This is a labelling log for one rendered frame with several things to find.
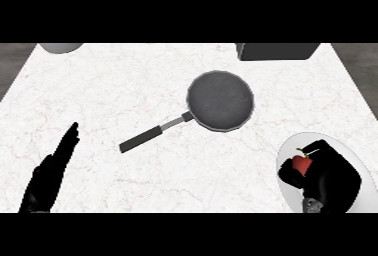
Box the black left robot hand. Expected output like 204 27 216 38
18 121 81 214

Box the grey round bowl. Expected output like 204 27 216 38
38 43 86 55

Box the white plate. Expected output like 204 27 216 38
275 131 378 214

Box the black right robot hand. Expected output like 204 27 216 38
278 139 363 214

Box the dark grey box appliance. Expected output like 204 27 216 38
235 43 322 62

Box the dark grey frying pan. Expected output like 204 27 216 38
118 70 257 154

